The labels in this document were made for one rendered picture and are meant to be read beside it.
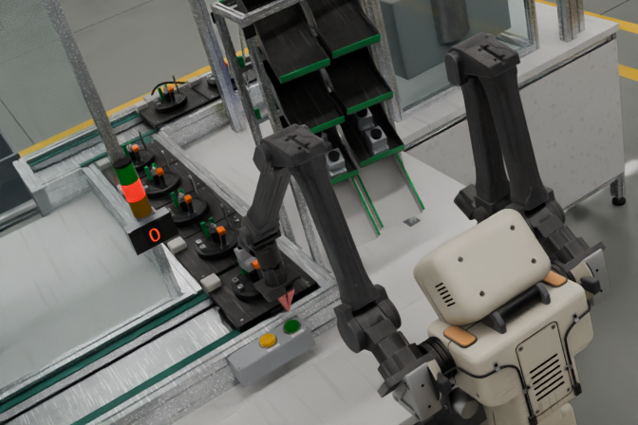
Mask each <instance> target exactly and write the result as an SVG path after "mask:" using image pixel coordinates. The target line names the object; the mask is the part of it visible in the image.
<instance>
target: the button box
mask: <svg viewBox="0 0 638 425"><path fill-rule="evenodd" d="M291 320H296V321H298V322H299V324H300V326H299V329H298V330H297V331H295V332H292V333H287V332H286V331H285V330H284V327H283V326H284V323H282V324H281V325H279V326H277V327H276V328H275V329H273V330H271V331H270V332H268V333H266V334H269V333H270V334H273V335H274V336H275V339H276V341H275V343H274V344H273V345H272V346H269V347H263V346H261V344H260V342H259V340H260V338H261V337H262V336H261V337H260V338H258V339H256V340H254V341H253V342H250V343H249V344H247V345H245V346H244V347H242V348H240V349H238V350H237V351H235V352H233V354H231V355H229V356H228V357H227V361H228V363H229V365H230V367H231V369H232V372H233V374H234V375H235V377H236V378H237V379H238V381H239V382H240V383H241V384H242V386H243V387H244V388H245V387H247V386H249V385H251V384H252V383H254V382H255V381H257V380H259V379H261V378H263V377H264V376H266V375H268V374H269V373H270V372H272V371H273V370H275V369H276V368H278V367H280V366H281V365H283V364H285V363H286V362H288V361H290V360H292V359H294V358H295V357H297V356H299V355H300V354H302V353H303V352H305V351H307V350H308V349H310V348H312V347H313V346H314V345H315V341H314V338H313V336H312V333H311V330H310V327H309V326H308V325H307V324H306V323H305V322H304V321H303V320H301V319H300V318H299V317H298V316H295V317H293V318H292V319H291Z"/></svg>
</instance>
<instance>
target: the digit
mask: <svg viewBox="0 0 638 425"><path fill-rule="evenodd" d="M142 232H143V234H144V236H145V239H146V241H147V243H148V246H149V248H151V247H152V246H154V245H156V244H157V243H159V242H161V241H163V240H165V239H166V238H165V235H164V233H163V230H162V228H161V226H160V222H159V221H157V222H155V223H153V224H151V225H149V226H147V227H145V228H143V229H142Z"/></svg>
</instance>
